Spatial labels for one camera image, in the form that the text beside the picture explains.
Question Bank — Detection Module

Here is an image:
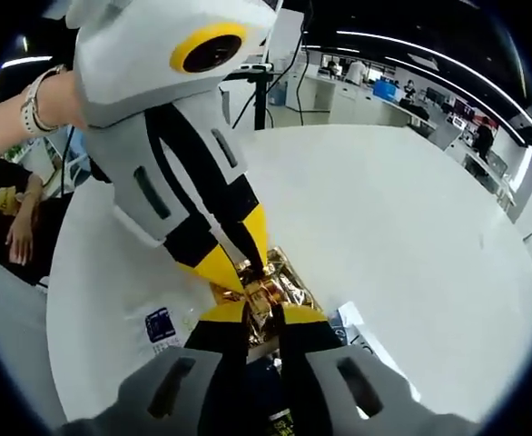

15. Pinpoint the white wristwatch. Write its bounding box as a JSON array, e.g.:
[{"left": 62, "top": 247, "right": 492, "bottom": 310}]
[{"left": 20, "top": 65, "right": 67, "bottom": 135}]

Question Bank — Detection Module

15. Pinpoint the gold foil skincare sachet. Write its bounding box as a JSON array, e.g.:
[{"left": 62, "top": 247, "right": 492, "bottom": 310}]
[{"left": 211, "top": 247, "right": 324, "bottom": 360}]

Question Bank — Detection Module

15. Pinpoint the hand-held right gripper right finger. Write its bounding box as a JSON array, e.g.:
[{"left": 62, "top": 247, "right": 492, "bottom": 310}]
[{"left": 272, "top": 304, "right": 413, "bottom": 436}]

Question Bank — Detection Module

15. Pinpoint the white office counter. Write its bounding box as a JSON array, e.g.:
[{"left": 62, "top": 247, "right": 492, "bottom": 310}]
[{"left": 270, "top": 72, "right": 435, "bottom": 128}]

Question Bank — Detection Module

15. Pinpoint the small white skincare sachet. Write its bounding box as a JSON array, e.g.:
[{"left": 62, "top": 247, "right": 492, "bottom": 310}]
[{"left": 129, "top": 306, "right": 194, "bottom": 364}]

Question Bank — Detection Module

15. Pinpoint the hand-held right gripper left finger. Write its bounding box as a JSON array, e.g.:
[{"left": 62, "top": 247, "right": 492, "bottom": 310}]
[{"left": 115, "top": 302, "right": 249, "bottom": 436}]

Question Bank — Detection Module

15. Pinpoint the black green skincare sachet pack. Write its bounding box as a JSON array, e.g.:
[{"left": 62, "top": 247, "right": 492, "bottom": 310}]
[{"left": 247, "top": 299, "right": 415, "bottom": 436}]

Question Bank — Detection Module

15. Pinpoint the black laptop stand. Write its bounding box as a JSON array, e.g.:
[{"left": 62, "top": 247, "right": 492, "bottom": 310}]
[{"left": 220, "top": 67, "right": 276, "bottom": 133}]

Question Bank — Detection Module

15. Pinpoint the person's left hand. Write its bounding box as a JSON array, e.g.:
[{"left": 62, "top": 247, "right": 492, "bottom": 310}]
[{"left": 36, "top": 72, "right": 88, "bottom": 133}]

